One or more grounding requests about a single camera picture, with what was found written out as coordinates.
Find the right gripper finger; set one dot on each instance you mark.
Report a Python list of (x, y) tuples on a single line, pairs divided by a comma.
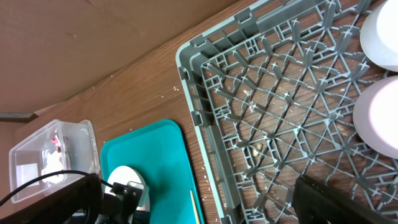
[(314, 203)]

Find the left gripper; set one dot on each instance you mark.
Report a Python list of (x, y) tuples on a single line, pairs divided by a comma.
[(121, 203)]

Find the large white plate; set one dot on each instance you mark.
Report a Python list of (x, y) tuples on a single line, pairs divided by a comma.
[(124, 175)]

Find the wooden chopstick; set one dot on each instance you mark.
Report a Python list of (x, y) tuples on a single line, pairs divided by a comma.
[(195, 211)]

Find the red snack wrapper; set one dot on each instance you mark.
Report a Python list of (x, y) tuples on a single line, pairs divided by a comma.
[(56, 142)]

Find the pink white bowl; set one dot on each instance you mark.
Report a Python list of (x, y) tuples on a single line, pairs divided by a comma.
[(375, 116)]

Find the white tissue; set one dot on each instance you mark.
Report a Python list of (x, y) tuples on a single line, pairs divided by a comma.
[(53, 164)]

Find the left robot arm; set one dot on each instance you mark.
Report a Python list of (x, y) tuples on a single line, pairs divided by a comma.
[(87, 200)]

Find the grey dishwasher rack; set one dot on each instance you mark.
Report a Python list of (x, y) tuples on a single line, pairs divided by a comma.
[(271, 91)]

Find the teal serving tray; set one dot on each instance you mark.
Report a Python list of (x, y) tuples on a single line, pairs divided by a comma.
[(158, 153)]

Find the clear plastic bin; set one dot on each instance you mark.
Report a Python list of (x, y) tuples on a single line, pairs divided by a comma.
[(79, 151)]

